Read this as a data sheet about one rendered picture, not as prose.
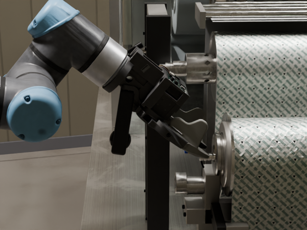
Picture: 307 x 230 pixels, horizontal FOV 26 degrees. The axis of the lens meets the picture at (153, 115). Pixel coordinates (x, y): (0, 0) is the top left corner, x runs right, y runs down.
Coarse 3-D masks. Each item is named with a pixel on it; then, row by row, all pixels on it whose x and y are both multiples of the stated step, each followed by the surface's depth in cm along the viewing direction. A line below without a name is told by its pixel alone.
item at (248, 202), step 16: (304, 192) 113; (240, 208) 114; (256, 208) 114; (272, 208) 114; (288, 208) 114; (304, 208) 114; (256, 224) 115; (272, 224) 115; (288, 224) 115; (304, 224) 115
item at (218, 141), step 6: (216, 138) 115; (222, 138) 114; (216, 144) 114; (222, 144) 114; (216, 150) 114; (222, 150) 113; (216, 156) 114; (222, 156) 113; (216, 162) 114; (222, 162) 113; (216, 168) 114; (222, 168) 114; (216, 174) 115; (222, 174) 115
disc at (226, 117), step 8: (224, 120) 117; (232, 128) 111; (232, 136) 110; (232, 144) 110; (232, 152) 110; (232, 160) 110; (232, 168) 110; (232, 176) 110; (232, 184) 111; (224, 192) 119
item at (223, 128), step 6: (222, 126) 116; (222, 132) 116; (228, 132) 113; (228, 138) 112; (228, 144) 112; (228, 150) 111; (228, 156) 111; (228, 162) 111; (228, 168) 112; (228, 174) 112; (222, 180) 117; (228, 180) 113; (222, 186) 117
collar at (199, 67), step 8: (192, 56) 135; (200, 56) 135; (208, 56) 135; (192, 64) 134; (200, 64) 134; (208, 64) 135; (216, 64) 134; (192, 72) 134; (200, 72) 134; (208, 72) 135; (216, 72) 135; (192, 80) 135; (200, 80) 136; (208, 80) 136
